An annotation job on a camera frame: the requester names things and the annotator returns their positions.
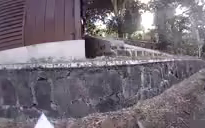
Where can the stone steps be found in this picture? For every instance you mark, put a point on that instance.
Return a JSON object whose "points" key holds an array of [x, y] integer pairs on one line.
{"points": [[101, 47]]}

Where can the pale concrete platform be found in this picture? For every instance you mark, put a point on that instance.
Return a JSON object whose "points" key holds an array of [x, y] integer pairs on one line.
{"points": [[40, 50]]}

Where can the brown slatted building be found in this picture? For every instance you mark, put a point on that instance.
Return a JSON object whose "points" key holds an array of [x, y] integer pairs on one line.
{"points": [[46, 20]]}

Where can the group of trees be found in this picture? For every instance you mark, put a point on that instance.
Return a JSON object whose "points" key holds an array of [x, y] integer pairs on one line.
{"points": [[166, 23]]}

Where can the robot's own part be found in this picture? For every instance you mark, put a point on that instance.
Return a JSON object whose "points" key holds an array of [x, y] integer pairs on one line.
{"points": [[43, 122]]}

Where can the dark stone block wall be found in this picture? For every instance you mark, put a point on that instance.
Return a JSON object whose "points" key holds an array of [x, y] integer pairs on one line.
{"points": [[90, 90]]}

